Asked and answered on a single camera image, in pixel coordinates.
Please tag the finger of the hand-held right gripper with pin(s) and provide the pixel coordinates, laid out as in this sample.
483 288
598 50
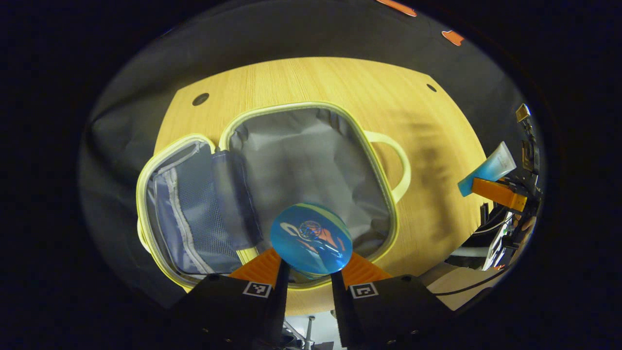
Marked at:
500 193

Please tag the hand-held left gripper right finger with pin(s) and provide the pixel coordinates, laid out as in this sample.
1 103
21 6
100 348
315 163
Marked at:
340 301

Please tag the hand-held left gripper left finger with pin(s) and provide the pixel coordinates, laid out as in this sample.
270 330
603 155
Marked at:
282 291

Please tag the white and blue tube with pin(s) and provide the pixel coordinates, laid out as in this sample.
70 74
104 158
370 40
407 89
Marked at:
491 167

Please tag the blue skin care bottle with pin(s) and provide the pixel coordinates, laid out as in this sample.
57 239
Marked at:
311 240

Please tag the cream yellow-trimmed suitcase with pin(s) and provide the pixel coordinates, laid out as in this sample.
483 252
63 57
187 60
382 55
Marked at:
301 160

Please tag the person's beige clothing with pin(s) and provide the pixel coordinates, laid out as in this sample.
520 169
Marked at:
461 287

